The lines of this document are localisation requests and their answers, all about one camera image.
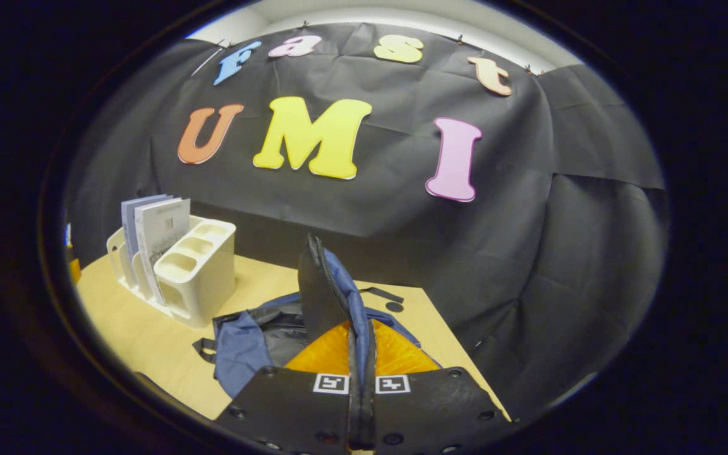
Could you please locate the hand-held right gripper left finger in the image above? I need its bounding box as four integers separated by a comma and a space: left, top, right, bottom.
214, 319, 363, 455

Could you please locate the white plastic bookshelf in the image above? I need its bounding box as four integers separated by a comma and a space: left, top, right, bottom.
106, 215, 237, 329

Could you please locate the blue schoolbag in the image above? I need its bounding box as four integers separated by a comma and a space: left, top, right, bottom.
192, 234, 444, 400

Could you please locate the black backdrop cloth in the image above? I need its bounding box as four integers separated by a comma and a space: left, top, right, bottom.
64, 22, 668, 418

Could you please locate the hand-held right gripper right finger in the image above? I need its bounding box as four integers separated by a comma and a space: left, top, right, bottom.
362, 318, 516, 455

